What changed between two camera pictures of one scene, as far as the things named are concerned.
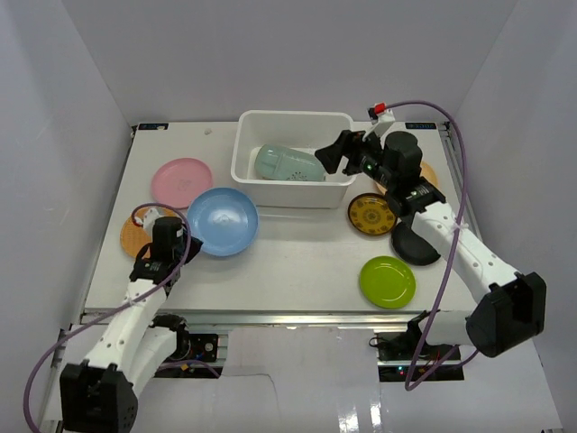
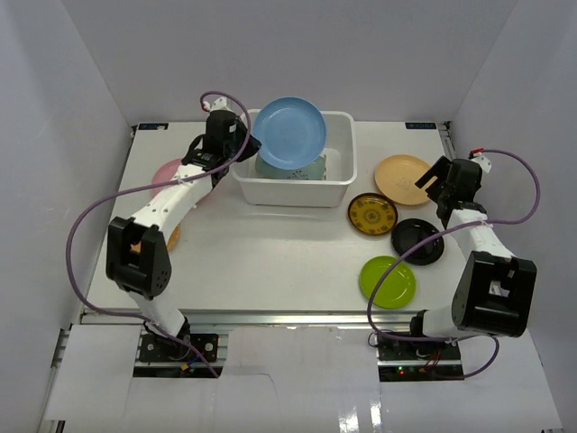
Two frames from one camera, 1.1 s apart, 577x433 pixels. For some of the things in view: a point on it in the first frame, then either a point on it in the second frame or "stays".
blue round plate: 224,219 -> 291,132
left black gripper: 190,248 -> 243,142
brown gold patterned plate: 370,214 stays
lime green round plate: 388,282 stays
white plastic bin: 305,131 stays
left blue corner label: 153,126 stays
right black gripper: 330,157 -> 441,170
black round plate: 409,245 stays
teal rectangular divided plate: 288,164 stays
